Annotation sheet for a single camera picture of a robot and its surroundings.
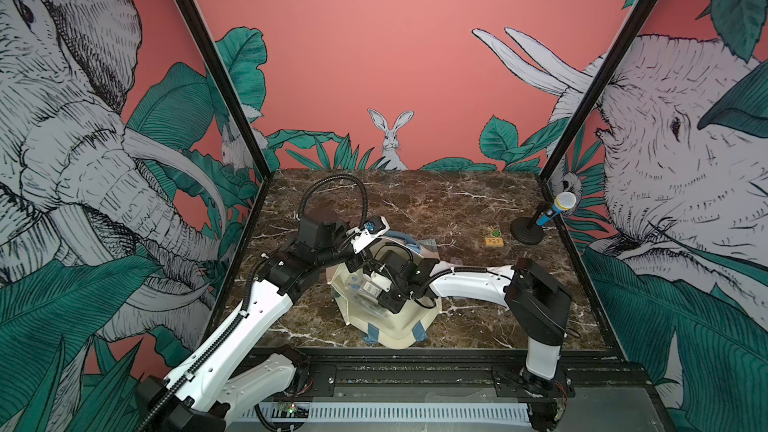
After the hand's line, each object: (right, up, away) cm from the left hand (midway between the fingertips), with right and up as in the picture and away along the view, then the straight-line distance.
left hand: (377, 232), depth 71 cm
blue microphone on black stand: (+50, -3, +30) cm, 59 cm away
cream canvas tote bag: (+1, -26, +7) cm, 27 cm away
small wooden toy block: (+39, -6, +30) cm, 50 cm away
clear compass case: (-7, -18, +17) cm, 25 cm away
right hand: (0, -20, +15) cm, 25 cm away
